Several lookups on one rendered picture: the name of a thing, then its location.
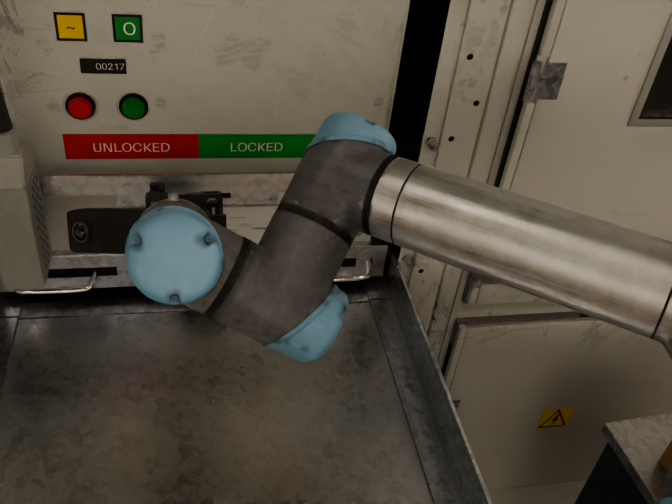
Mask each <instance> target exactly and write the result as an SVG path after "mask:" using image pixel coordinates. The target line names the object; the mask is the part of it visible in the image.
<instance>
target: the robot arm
mask: <svg viewBox="0 0 672 504"><path fill-rule="evenodd" d="M396 148H397V147H396V142H395V140H394V138H393V136H392V135H391V134H390V133H389V132H388V131H387V130H386V129H385V128H384V127H383V126H381V125H380V124H378V123H377V122H372V121H370V120H368V119H367V118H366V117H365V116H362V115H359V114H356V113H352V112H336V113H333V114H331V115H329V116H328V117H327V118H326V119H325V120H324V121H323V123H322V125H321V126H320V128H319V130H318V132H317V133H316V135H315V137H314V139H313V140H312V142H311V143H310V144H309V145H308V146H307V147H306V148H305V150H304V153H303V158H302V160H301V162H300V164H299V166H298V168H297V170H296V172H295V174H294V176H293V178H292V180H291V182H290V184H289V186H288V188H287V190H286V192H285V194H284V196H283V198H282V200H281V202H280V203H279V205H278V208H277V210H276V211H275V213H274V215H273V217H272V218H271V220H270V222H269V224H268V226H267V228H266V230H265V232H264V234H263V236H262V238H261V240H260V242H259V244H256V243H255V242H253V241H251V240H249V239H247V238H245V237H242V236H240V235H238V234H236V233H234V232H233V231H231V230H229V229H227V227H226V214H223V194H222V193H221V192H220V191H200V192H192V193H186V194H177V193H169V194H168V192H165V185H164V182H151V183H150V191H149V192H146V197H145V205H146V208H82V209H76V210H71V211H69V212H67V226H68V237H69V248H70V250H71V251H72V252H75V253H105V254H125V260H126V265H127V269H128V273H129V275H130V278H131V280H132V281H133V283H134V284H135V286H136V287H137V288H138V289H139V290H140V291H141V292H142V293H143V294H144V295H145V296H147V297H148V298H150V299H152V300H154V301H156V302H159V303H163V304H168V305H179V304H183V305H185V306H187V307H189V308H191V309H193V310H195V311H197V312H199V313H200V314H205V315H207V316H209V317H211V318H213V319H215V320H217V321H219V322H221V323H223V324H225V325H226V326H228V327H230V328H232V329H234V330H236V331H238V332H240V333H242V334H244V335H246V336H248V337H250V338H252V339H254V340H256V341H258V342H260V343H262V346H264V347H265V348H271V349H273V350H276V351H278V352H280V353H282V354H284V355H287V356H289V357H291V358H293V359H296V360H298V361H300V362H311V361H314V360H316V359H318V358H319V357H321V356H322V355H323V354H324V353H325V352H326V351H327V350H328V349H329V348H330V346H331V345H332V344H333V342H334V341H335V339H336V337H337V336H338V334H339V332H340V330H341V328H342V326H343V323H344V316H345V314H346V313H347V310H348V298H347V295H346V294H345V292H343V291H342V290H340V289H339V288H338V286H337V285H336V284H334V283H333V281H334V279H335V277H336V275H337V273H338V271H339V269H340V267H341V265H342V263H343V261H344V259H345V257H346V254H347V252H348V250H349V249H350V246H351V244H352V242H353V240H354V238H355V236H356V234H357V232H362V233H365V234H367V235H370V236H373V237H376V238H379V239H381V240H384V241H387V242H389V243H392V244H395V245H398V246H400V247H403V248H406V249H408V250H411V251H414V252H417V253H419V254H422V255H425V256H427V257H430V258H433V259H436V260H438V261H441V262H444V263H446V264H449V265H452V266H455V267H457V268H460V269H463V270H465V271H468V272H471V273H474V274H476V275H479V276H482V277H484V278H487V279H490V280H493V281H495V282H498V283H501V284H503V285H506V286H509V287H512V288H514V289H517V290H520V291H522V292H525V293H528V294H531V295H533V296H536V297H539V298H541V299H544V300H547V301H550V302H552V303H555V304H558V305H560V306H563V307H566V308H569V309H571V310H574V311H577V312H579V313H582V314H585V315H588V316H590V317H593V318H596V319H599V320H601V321H604V322H607V323H609V324H612V325H615V326H618V327H620V328H623V329H626V330H628V331H631V332H634V333H637V334H639V335H642V336H645V337H647V338H650V339H653V340H656V341H658V342H660V343H661V344H662V345H663V346H664V348H665V350H666V352H667V353H668V355H669V357H670V359H671V360H672V242H671V241H668V240H664V239H661V238H658V237H655V236H652V235H648V234H645V233H642V232H639V231H636V230H632V229H629V228H626V227H623V226H620V225H616V224H613V223H610V222H607V221H604V220H600V219H597V218H594V217H591V216H588V215H584V214H581V213H578V212H575V211H572V210H568V209H565V208H562V207H559V206H556V205H552V204H549V203H546V202H543V201H540V200H536V199H533V198H530V197H527V196H524V195H520V194H517V193H514V192H511V191H508V190H504V189H501V188H498V187H495V186H492V185H488V184H485V183H482V182H479V181H475V180H472V179H469V178H466V177H463V176H459V175H456V174H453V173H450V172H447V171H443V170H440V169H437V168H434V167H431V166H427V165H424V164H421V163H418V162H415V161H411V160H408V159H405V158H402V157H399V156H395V153H396ZM209 198H215V199H216V200H209ZM203 208H204V209H203Z"/></svg>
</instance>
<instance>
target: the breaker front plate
mask: <svg viewBox="0 0 672 504"><path fill-rule="evenodd" d="M407 3H408V0H0V85H1V86H0V87H1V89H2V93H3V96H4V100H5V103H6V106H7V109H8V113H9V116H10V119H11V122H14V124H15V125H16V127H17V130H18V136H19V140H26V141H27V142H28V144H29V147H30V149H31V152H32V154H33V157H34V158H35V160H36V165H37V171H38V175H55V174H147V173H240V172H296V170H297V168H298V166H299V164H300V162H301V160H302V158H175V159H66V156H65V149H64V142H63V135H62V134H316V133H317V132H318V130H319V128H320V126H321V125H322V123H323V121H324V120H325V119H326V118H327V117H328V116H329V115H331V114H333V113H336V112H352V113H356V114H359V115H362V116H365V117H366V118H367V119H368V120H370V121H372V122H377V123H378V124H380V125H381V126H383V127H384V128H385V129H386V130H387V125H388V119H389V113H390V107H391V100H392V94H393V88H394V82H395V76H396V70H397V64H398V58H399V52H400V46H401V40H402V34H403V28H404V22H405V16H406V9H407ZM53 12H70V13H84V14H85V23H86V32H87V41H57V37H56V30H55V22H54V15H53ZM111 14H131V15H142V28H143V43H131V42H114V38H113V27H112V16H111ZM79 58H90V59H126V72H127V74H97V73H81V68H80V60H79ZM77 92H81V93H85V94H87V95H89V96H90V97H91V98H92V99H93V100H94V102H95V104H96V110H95V113H94V115H93V116H92V117H90V118H88V119H85V120H79V119H76V118H73V117H72V116H70V115H69V114H68V112H67V111H66V108H65V102H66V99H67V98H68V96H69V95H71V94H73V93H77ZM128 93H137V94H140V95H141V96H143V97H144V98H145V99H146V100H147V102H148V112H147V114H146V115H145V116H144V117H143V118H141V119H139V120H131V119H128V118H126V117H124V116H123V115H122V114H121V112H120V110H119V101H120V99H121V98H122V97H123V96H124V95H126V94H128ZM284 194H285V192H254V193H230V196H223V214H226V227H227V229H229V230H231V231H233V232H234V233H236V234H238V235H240V236H242V237H245V238H247V239H249V240H251V241H253V242H255V243H256V244H259V242H260V240H261V238H262V236H263V234H264V232H265V230H266V228H267V226H268V224H269V222H270V220H271V218H272V217H273V215H274V213H275V211H276V210H277V208H278V205H279V203H280V202H281V200H282V198H283V196H284ZM145 197H146V194H133V195H72V196H42V199H43V204H44V210H45V215H46V221H47V226H48V232H49V238H50V243H51V249H52V251H60V250H70V248H69V237H68V226H67V212H69V211H71V210H76V209H82V208H146V205H145Z"/></svg>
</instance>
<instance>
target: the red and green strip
mask: <svg viewBox="0 0 672 504"><path fill-rule="evenodd" d="M62 135H63V142H64V149H65V156H66V159H175V158H303V153H304V150H305V148H306V147H307V146H308V145H309V144H310V143H311V142H312V140H313V139H314V137H315V135H316V134H62Z"/></svg>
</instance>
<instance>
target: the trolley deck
mask: <svg viewBox="0 0 672 504"><path fill-rule="evenodd" d="M0 504H434V503H433V500H432V497H431V494H430V491H429V488H428V484H427V481H426V478H425V475H424V472H423V469H422V466H421V463H420V459H419V456H418V453H417V450H416V447H415V444H414V441H413V438H412V434H411V431H410V428H409V425H408V422H407V419H406V416H405V413H404V409H403V406H402V403H401V400H400V397H399V394H398V391H397V388H396V384H395V381H394V378H393V375H392V372H391V369H390V366H389V363H388V359H387V356H386V353H385V350H384V347H383V344H382V341H381V338H380V334H379V331H378V328H377V325H376V322H375V319H374V316H373V312H372V309H371V306H370V303H369V302H366V303H348V310H347V313H346V314H345V316H344V323H343V326H342V328H341V330H340V332H339V334H338V336H337V337H336V339H335V341H334V342H333V344H332V345H331V346H330V348H329V349H328V350H327V351H326V352H325V353H324V354H323V355H322V356H321V357H319V358H318V359H316V360H314V361H311V362H300V361H298V360H296V359H293V358H291V357H289V356H287V355H284V354H282V353H280V352H278V351H276V350H273V349H271V348H265V347H264V346H262V343H260V342H258V341H256V340H254V339H252V338H250V337H248V336H246V335H244V334H242V333H240V332H238V331H236V330H234V329H232V328H230V327H228V326H226V325H225V324H223V323H221V322H219V321H217V320H215V319H213V318H211V317H209V316H207V315H205V314H200V313H199V312H197V311H184V312H164V313H144V314H124V315H103V316H83V317H63V318H43V319H22V320H18V324H17V329H16V333H15V338H14V342H13V347H12V351H11V356H10V360H9V365H8V369H7V374H6V378H5V383H4V387H3V392H2V396H1V401H0Z"/></svg>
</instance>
